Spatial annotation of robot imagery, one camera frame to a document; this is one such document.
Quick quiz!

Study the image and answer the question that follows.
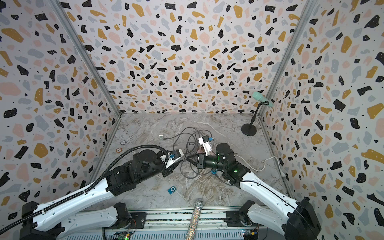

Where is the grey cable of yellow charger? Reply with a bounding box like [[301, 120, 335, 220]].
[[215, 170, 241, 187]]

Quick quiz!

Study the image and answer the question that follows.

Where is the grey cable of green charger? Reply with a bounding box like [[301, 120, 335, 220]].
[[179, 131, 208, 180]]

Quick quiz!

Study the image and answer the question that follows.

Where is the grey cable of pink charger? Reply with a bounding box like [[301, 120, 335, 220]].
[[163, 126, 211, 145]]

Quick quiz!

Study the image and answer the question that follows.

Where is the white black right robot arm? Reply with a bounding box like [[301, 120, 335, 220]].
[[186, 144, 322, 240]]

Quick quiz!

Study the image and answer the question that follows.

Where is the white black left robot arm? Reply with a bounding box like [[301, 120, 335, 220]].
[[1, 145, 184, 240]]

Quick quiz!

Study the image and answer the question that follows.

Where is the glitter silver microphone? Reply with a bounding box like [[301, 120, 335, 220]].
[[185, 198, 204, 240]]

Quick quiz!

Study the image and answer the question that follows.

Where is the black microphone stand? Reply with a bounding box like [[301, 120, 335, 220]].
[[241, 101, 269, 137]]

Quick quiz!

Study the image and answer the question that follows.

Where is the green microphone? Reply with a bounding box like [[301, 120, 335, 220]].
[[252, 92, 274, 108]]

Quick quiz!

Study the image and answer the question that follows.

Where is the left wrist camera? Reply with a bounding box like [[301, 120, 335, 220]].
[[160, 149, 184, 169]]

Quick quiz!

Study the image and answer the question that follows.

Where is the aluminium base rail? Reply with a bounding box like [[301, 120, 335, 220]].
[[56, 206, 319, 240]]

